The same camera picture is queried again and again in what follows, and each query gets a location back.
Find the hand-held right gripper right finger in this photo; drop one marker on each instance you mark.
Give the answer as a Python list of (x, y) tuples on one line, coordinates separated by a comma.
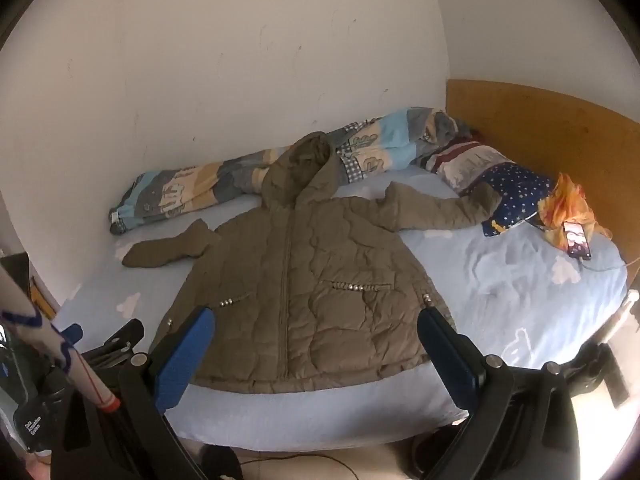
[(447, 357)]

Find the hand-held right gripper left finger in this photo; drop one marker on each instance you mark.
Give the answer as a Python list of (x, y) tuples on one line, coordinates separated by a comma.
[(184, 357)]

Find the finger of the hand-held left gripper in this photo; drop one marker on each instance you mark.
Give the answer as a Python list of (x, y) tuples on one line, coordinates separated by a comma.
[(120, 336), (71, 334)]

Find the olive quilted hooded jacket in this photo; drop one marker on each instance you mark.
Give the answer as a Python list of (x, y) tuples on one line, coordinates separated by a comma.
[(310, 285)]

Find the wooden shelf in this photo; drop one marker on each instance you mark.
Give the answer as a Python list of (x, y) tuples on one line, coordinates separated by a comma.
[(41, 302)]

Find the black board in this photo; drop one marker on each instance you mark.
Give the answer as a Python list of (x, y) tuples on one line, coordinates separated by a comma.
[(12, 275)]

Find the bed with light blue sheet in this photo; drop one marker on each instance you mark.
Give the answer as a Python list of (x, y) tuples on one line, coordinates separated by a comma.
[(500, 290)]

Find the patterned patchwork quilt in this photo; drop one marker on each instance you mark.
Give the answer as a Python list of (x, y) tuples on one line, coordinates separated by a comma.
[(200, 185)]

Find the smartphone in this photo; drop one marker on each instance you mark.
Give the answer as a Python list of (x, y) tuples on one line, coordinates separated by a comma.
[(576, 240)]

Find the white rod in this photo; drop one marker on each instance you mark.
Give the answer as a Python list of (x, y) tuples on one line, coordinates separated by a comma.
[(622, 315)]

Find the navy star print pillow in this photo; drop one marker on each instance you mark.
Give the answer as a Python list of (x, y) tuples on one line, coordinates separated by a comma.
[(520, 190)]

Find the striped red and white pillow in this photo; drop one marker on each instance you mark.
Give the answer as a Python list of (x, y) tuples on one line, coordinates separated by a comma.
[(470, 162)]

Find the orange cloth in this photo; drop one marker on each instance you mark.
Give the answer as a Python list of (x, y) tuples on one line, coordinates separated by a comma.
[(565, 200)]

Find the wooden headboard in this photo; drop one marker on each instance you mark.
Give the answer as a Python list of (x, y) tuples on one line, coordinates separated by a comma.
[(550, 125)]

